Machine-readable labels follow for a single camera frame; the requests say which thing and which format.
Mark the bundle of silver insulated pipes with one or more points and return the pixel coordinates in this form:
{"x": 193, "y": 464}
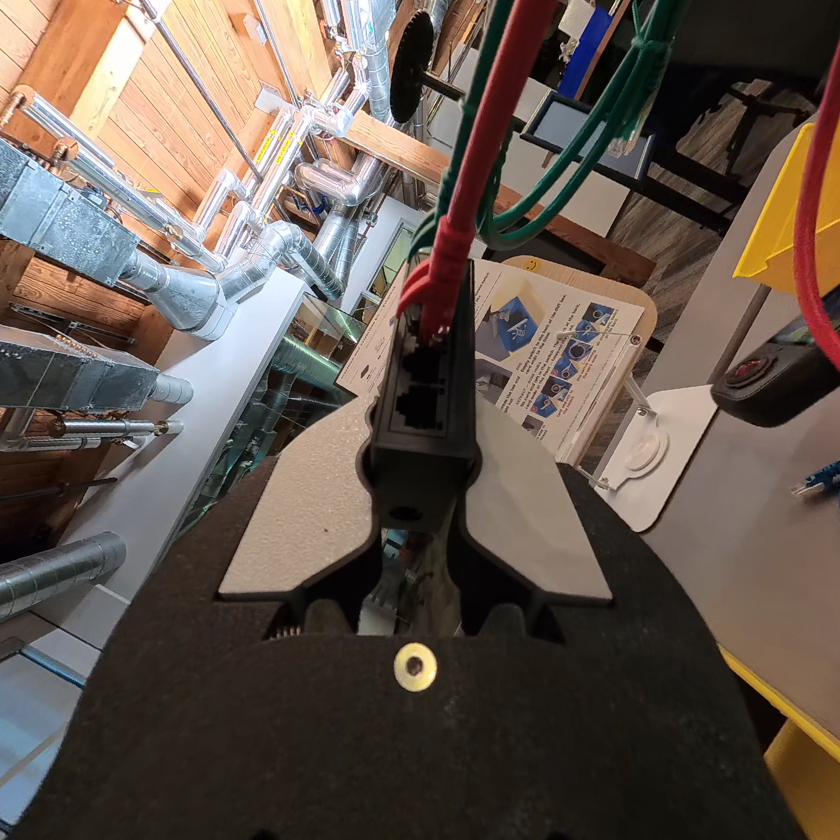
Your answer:
{"x": 282, "y": 131}

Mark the glass partition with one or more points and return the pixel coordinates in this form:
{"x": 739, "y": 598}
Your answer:
{"x": 275, "y": 394}

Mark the dark framed board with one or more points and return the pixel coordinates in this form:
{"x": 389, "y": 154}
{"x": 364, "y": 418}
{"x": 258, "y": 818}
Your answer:
{"x": 571, "y": 124}

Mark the silver round air duct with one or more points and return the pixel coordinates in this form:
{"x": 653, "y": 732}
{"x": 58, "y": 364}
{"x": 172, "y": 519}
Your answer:
{"x": 52, "y": 571}

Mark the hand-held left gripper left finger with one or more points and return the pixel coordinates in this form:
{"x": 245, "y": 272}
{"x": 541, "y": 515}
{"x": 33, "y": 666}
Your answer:
{"x": 302, "y": 518}

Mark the rectangular galvanized air duct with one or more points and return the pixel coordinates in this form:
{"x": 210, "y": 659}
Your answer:
{"x": 72, "y": 374}
{"x": 59, "y": 216}

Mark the yellow plastic bin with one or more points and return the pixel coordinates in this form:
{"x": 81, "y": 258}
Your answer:
{"x": 774, "y": 243}
{"x": 807, "y": 787}

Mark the white stand base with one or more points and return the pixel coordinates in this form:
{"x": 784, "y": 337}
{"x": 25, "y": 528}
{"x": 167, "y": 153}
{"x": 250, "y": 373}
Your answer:
{"x": 676, "y": 420}

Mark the printed instruction sheet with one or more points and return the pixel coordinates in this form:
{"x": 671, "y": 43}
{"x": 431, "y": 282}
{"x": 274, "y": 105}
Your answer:
{"x": 499, "y": 367}

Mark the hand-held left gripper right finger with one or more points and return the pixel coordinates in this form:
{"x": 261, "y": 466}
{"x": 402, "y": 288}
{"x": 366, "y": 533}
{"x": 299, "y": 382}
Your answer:
{"x": 525, "y": 525}

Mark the silver spiral duct elbow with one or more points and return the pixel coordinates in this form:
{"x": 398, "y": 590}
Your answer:
{"x": 295, "y": 249}

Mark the black network switch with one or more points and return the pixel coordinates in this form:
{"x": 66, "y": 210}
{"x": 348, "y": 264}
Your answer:
{"x": 426, "y": 394}

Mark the black round fan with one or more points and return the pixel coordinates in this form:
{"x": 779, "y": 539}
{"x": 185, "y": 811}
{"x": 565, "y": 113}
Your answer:
{"x": 412, "y": 65}

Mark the blue panel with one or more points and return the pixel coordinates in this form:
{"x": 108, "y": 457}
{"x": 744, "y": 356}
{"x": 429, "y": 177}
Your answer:
{"x": 584, "y": 52}

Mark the grey metal pole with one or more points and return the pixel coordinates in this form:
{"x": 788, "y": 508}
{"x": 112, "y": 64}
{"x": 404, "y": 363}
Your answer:
{"x": 741, "y": 334}

